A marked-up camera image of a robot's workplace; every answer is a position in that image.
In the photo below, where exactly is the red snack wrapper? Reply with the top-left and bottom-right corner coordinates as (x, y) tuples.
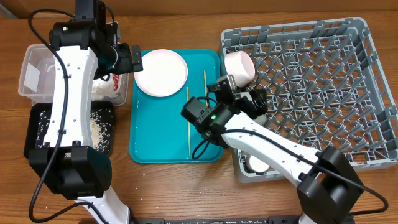
(113, 74), (119, 91)

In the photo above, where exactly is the pale green shallow bowl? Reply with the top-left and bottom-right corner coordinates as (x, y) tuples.
(254, 114), (267, 125)

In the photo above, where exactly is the white napkin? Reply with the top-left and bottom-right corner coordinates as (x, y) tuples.
(91, 78), (114, 101)

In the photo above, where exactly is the white bowl with rice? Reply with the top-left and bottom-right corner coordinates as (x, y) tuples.
(224, 51), (256, 87)

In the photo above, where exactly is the large white plate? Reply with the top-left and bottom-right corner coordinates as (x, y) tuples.
(134, 49), (188, 97)

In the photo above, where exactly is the wooden chopstick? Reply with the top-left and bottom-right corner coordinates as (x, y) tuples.
(203, 70), (208, 96)
(186, 86), (192, 156)

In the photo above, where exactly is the small white cup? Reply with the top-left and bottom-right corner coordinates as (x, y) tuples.
(246, 155), (270, 173)

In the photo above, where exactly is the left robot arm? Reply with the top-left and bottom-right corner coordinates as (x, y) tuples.
(28, 1), (143, 223)

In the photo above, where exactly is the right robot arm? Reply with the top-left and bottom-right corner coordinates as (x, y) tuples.
(181, 84), (364, 223)

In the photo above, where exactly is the grey dishwasher rack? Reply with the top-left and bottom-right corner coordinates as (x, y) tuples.
(219, 17), (397, 172)

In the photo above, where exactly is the black plastic tray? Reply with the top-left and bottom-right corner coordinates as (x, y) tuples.
(24, 101), (114, 159)

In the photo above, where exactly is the spilled rice pile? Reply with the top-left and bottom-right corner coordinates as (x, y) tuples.
(35, 108), (115, 156)

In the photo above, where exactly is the teal serving tray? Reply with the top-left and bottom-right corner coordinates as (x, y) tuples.
(129, 49), (224, 164)

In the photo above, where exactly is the clear plastic bin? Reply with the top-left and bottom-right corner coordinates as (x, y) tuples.
(18, 44), (129, 106)

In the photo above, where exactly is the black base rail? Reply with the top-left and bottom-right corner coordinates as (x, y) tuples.
(131, 215), (300, 224)

